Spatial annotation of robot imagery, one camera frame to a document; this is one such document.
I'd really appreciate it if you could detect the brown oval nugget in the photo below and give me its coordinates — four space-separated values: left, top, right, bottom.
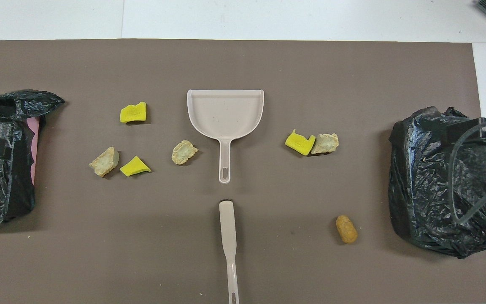
336 215 359 244

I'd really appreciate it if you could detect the large beige rock chunk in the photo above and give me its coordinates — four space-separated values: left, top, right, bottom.
89 147 120 177

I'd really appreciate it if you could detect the small beige orange rock chunk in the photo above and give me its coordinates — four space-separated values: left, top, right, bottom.
171 140 199 165

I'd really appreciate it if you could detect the beige plastic dustpan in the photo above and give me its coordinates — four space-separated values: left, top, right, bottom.
186 89 265 185

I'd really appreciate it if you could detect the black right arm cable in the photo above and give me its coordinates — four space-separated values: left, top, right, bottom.
449 117 486 225

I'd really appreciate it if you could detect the yellow sponge block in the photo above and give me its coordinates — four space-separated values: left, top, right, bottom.
120 101 147 124

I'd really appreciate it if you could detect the right black trash bag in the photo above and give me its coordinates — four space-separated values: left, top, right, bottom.
388 106 486 259

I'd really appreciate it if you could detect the yellow green sponge wedge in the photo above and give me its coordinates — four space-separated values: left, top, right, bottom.
119 156 151 177

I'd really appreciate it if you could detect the pale grey beige rock chunk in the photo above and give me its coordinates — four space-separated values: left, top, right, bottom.
311 133 339 155

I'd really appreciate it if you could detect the notched yellow sponge piece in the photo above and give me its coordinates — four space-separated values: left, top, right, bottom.
285 129 316 156

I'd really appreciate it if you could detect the brown table mat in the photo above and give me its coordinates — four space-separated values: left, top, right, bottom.
0 39 486 304

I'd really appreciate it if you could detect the beige handled black bristle brush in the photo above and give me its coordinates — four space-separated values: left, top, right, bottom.
219 200 240 304

